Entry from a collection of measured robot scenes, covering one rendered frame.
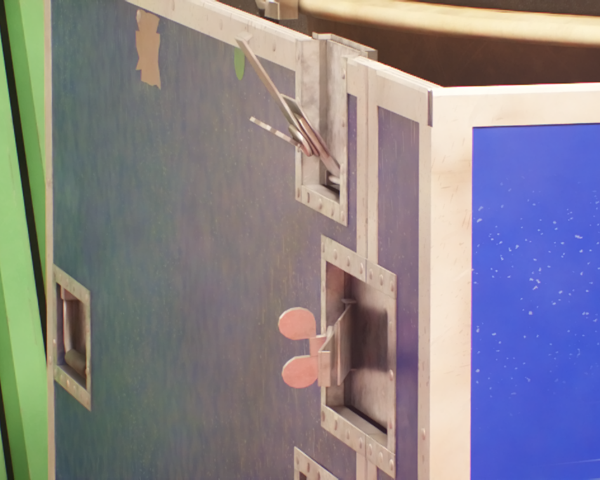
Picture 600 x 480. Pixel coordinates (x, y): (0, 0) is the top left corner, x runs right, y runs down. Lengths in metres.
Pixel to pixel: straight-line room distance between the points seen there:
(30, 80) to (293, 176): 2.31
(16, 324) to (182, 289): 1.73
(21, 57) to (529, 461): 2.63
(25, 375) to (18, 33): 0.48
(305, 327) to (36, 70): 2.44
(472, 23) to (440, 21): 0.03
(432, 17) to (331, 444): 0.36
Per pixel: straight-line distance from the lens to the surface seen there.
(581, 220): 2.46
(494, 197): 2.44
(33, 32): 5.04
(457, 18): 2.87
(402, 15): 2.91
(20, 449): 4.80
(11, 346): 4.79
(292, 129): 2.65
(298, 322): 2.62
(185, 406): 3.08
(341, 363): 2.61
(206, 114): 2.98
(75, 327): 3.55
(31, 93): 5.03
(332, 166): 2.67
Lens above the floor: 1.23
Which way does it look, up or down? 9 degrees down
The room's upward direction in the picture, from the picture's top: straight up
